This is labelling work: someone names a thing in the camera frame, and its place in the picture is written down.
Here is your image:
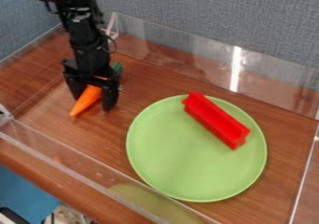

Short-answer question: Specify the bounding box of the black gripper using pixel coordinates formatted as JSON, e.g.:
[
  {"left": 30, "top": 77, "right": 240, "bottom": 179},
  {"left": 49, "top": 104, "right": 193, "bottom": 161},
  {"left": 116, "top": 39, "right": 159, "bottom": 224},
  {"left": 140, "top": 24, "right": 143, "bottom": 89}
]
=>
[{"left": 61, "top": 59, "right": 120, "bottom": 112}]

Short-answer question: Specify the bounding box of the orange toy carrot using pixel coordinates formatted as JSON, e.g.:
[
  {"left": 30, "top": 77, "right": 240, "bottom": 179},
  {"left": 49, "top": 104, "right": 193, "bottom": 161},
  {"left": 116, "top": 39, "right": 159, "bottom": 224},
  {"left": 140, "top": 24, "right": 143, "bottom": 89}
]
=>
[{"left": 69, "top": 85, "right": 102, "bottom": 117}]

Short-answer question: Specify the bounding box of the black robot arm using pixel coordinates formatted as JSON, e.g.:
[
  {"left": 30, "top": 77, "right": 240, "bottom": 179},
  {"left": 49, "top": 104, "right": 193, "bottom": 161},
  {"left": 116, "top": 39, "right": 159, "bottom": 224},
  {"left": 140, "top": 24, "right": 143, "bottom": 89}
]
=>
[{"left": 38, "top": 0, "right": 120, "bottom": 111}]

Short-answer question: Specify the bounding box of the green plate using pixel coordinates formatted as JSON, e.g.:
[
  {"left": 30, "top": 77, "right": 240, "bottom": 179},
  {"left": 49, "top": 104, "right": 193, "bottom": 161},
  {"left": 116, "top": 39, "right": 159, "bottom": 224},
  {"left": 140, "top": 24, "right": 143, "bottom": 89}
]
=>
[{"left": 125, "top": 95, "right": 268, "bottom": 203}]

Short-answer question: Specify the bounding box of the red toy block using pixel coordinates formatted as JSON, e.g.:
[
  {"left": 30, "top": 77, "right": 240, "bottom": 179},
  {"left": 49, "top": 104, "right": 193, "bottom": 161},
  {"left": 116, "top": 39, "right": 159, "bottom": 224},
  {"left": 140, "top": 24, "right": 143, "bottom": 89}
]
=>
[{"left": 181, "top": 91, "right": 251, "bottom": 150}]

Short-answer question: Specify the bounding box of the black cable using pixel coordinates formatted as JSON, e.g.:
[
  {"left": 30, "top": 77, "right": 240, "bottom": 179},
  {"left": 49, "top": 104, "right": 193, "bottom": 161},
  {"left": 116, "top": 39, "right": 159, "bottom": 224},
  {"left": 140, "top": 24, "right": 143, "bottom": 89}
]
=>
[{"left": 101, "top": 31, "right": 119, "bottom": 54}]

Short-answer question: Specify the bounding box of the clear acrylic enclosure wall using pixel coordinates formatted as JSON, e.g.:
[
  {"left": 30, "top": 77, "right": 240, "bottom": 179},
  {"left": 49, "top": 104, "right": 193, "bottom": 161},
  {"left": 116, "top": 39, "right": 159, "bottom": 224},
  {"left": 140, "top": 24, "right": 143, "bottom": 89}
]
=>
[{"left": 0, "top": 13, "right": 319, "bottom": 224}]

